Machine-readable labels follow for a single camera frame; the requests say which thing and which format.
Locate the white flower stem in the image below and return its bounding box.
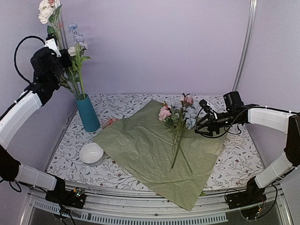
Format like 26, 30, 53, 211
38, 0, 60, 48
68, 41, 91, 94

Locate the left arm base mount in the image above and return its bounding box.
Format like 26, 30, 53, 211
45, 186, 86, 209

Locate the white bowl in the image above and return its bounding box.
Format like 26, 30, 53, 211
79, 143, 104, 166

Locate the blue flower stem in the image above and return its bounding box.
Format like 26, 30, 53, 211
67, 23, 91, 101

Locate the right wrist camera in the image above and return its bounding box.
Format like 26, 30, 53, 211
199, 99, 218, 120

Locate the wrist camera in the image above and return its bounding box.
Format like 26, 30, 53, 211
199, 99, 218, 120
44, 34, 61, 58

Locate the black left camera cable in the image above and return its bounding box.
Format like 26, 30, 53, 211
14, 35, 46, 85

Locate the teal cylindrical vase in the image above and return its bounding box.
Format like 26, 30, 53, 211
76, 94, 100, 132

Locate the floral patterned table mat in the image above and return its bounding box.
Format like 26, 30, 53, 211
46, 94, 264, 191

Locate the right aluminium frame post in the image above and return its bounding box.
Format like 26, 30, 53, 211
232, 0, 258, 91

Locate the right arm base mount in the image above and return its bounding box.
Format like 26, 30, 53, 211
225, 188, 267, 209

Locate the pink rose stem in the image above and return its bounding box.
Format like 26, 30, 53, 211
158, 93, 194, 174

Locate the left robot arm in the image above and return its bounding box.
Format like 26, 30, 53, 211
0, 47, 72, 203

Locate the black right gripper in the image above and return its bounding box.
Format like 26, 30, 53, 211
195, 110, 240, 137

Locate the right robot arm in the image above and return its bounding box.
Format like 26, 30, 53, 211
203, 90, 300, 193

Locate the black camera cable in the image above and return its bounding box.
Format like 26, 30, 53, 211
14, 35, 46, 85
194, 107, 249, 139

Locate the beige printed ribbon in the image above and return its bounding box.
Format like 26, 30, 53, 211
227, 136, 243, 143

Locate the aluminium front rail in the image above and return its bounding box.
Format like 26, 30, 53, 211
20, 182, 293, 225

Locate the pink flower stem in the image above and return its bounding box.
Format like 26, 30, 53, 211
60, 67, 81, 100

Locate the blue hydrangea stem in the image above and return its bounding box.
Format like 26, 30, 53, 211
168, 97, 196, 174

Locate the green tissue paper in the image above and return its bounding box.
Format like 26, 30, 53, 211
93, 100, 225, 211

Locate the black right camera cable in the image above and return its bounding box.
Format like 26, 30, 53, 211
194, 107, 249, 139

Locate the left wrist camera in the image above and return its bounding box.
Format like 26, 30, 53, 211
44, 34, 61, 58

